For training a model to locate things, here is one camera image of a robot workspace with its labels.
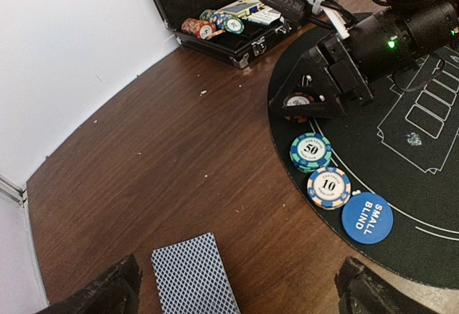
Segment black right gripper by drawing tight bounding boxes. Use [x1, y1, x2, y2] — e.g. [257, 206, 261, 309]
[269, 9, 420, 119]

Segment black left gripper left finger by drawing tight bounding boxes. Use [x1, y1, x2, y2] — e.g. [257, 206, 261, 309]
[40, 254, 143, 314]

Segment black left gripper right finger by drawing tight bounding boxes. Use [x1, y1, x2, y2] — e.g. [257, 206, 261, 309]
[334, 257, 458, 313]

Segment red black chips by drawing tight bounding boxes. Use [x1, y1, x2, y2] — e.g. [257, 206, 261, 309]
[284, 92, 315, 123]

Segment green chips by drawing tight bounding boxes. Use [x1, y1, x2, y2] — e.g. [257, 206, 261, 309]
[289, 133, 332, 173]

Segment blue playing card deck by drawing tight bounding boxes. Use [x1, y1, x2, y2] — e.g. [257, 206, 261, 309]
[151, 232, 240, 313]

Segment blue small blind button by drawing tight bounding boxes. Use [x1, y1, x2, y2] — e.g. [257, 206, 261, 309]
[341, 192, 394, 245]

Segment white blue chips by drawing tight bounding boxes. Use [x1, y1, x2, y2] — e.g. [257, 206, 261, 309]
[306, 166, 351, 210]

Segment round black poker mat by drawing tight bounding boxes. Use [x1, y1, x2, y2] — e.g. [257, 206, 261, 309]
[269, 47, 458, 289]

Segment green chip row in case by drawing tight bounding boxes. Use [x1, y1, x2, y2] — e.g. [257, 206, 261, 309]
[199, 9, 245, 34]

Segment yellow card box in case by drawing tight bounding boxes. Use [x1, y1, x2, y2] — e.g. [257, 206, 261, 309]
[219, 0, 265, 18]

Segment black poker chip case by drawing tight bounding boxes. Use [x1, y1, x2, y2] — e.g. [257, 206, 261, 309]
[154, 0, 305, 69]

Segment red chip row in case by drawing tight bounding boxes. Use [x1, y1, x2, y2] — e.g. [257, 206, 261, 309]
[181, 18, 225, 40]

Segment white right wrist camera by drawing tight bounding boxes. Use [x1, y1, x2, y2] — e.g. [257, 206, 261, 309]
[260, 0, 357, 40]

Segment left aluminium frame post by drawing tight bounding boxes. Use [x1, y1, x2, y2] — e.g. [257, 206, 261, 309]
[1, 177, 49, 313]

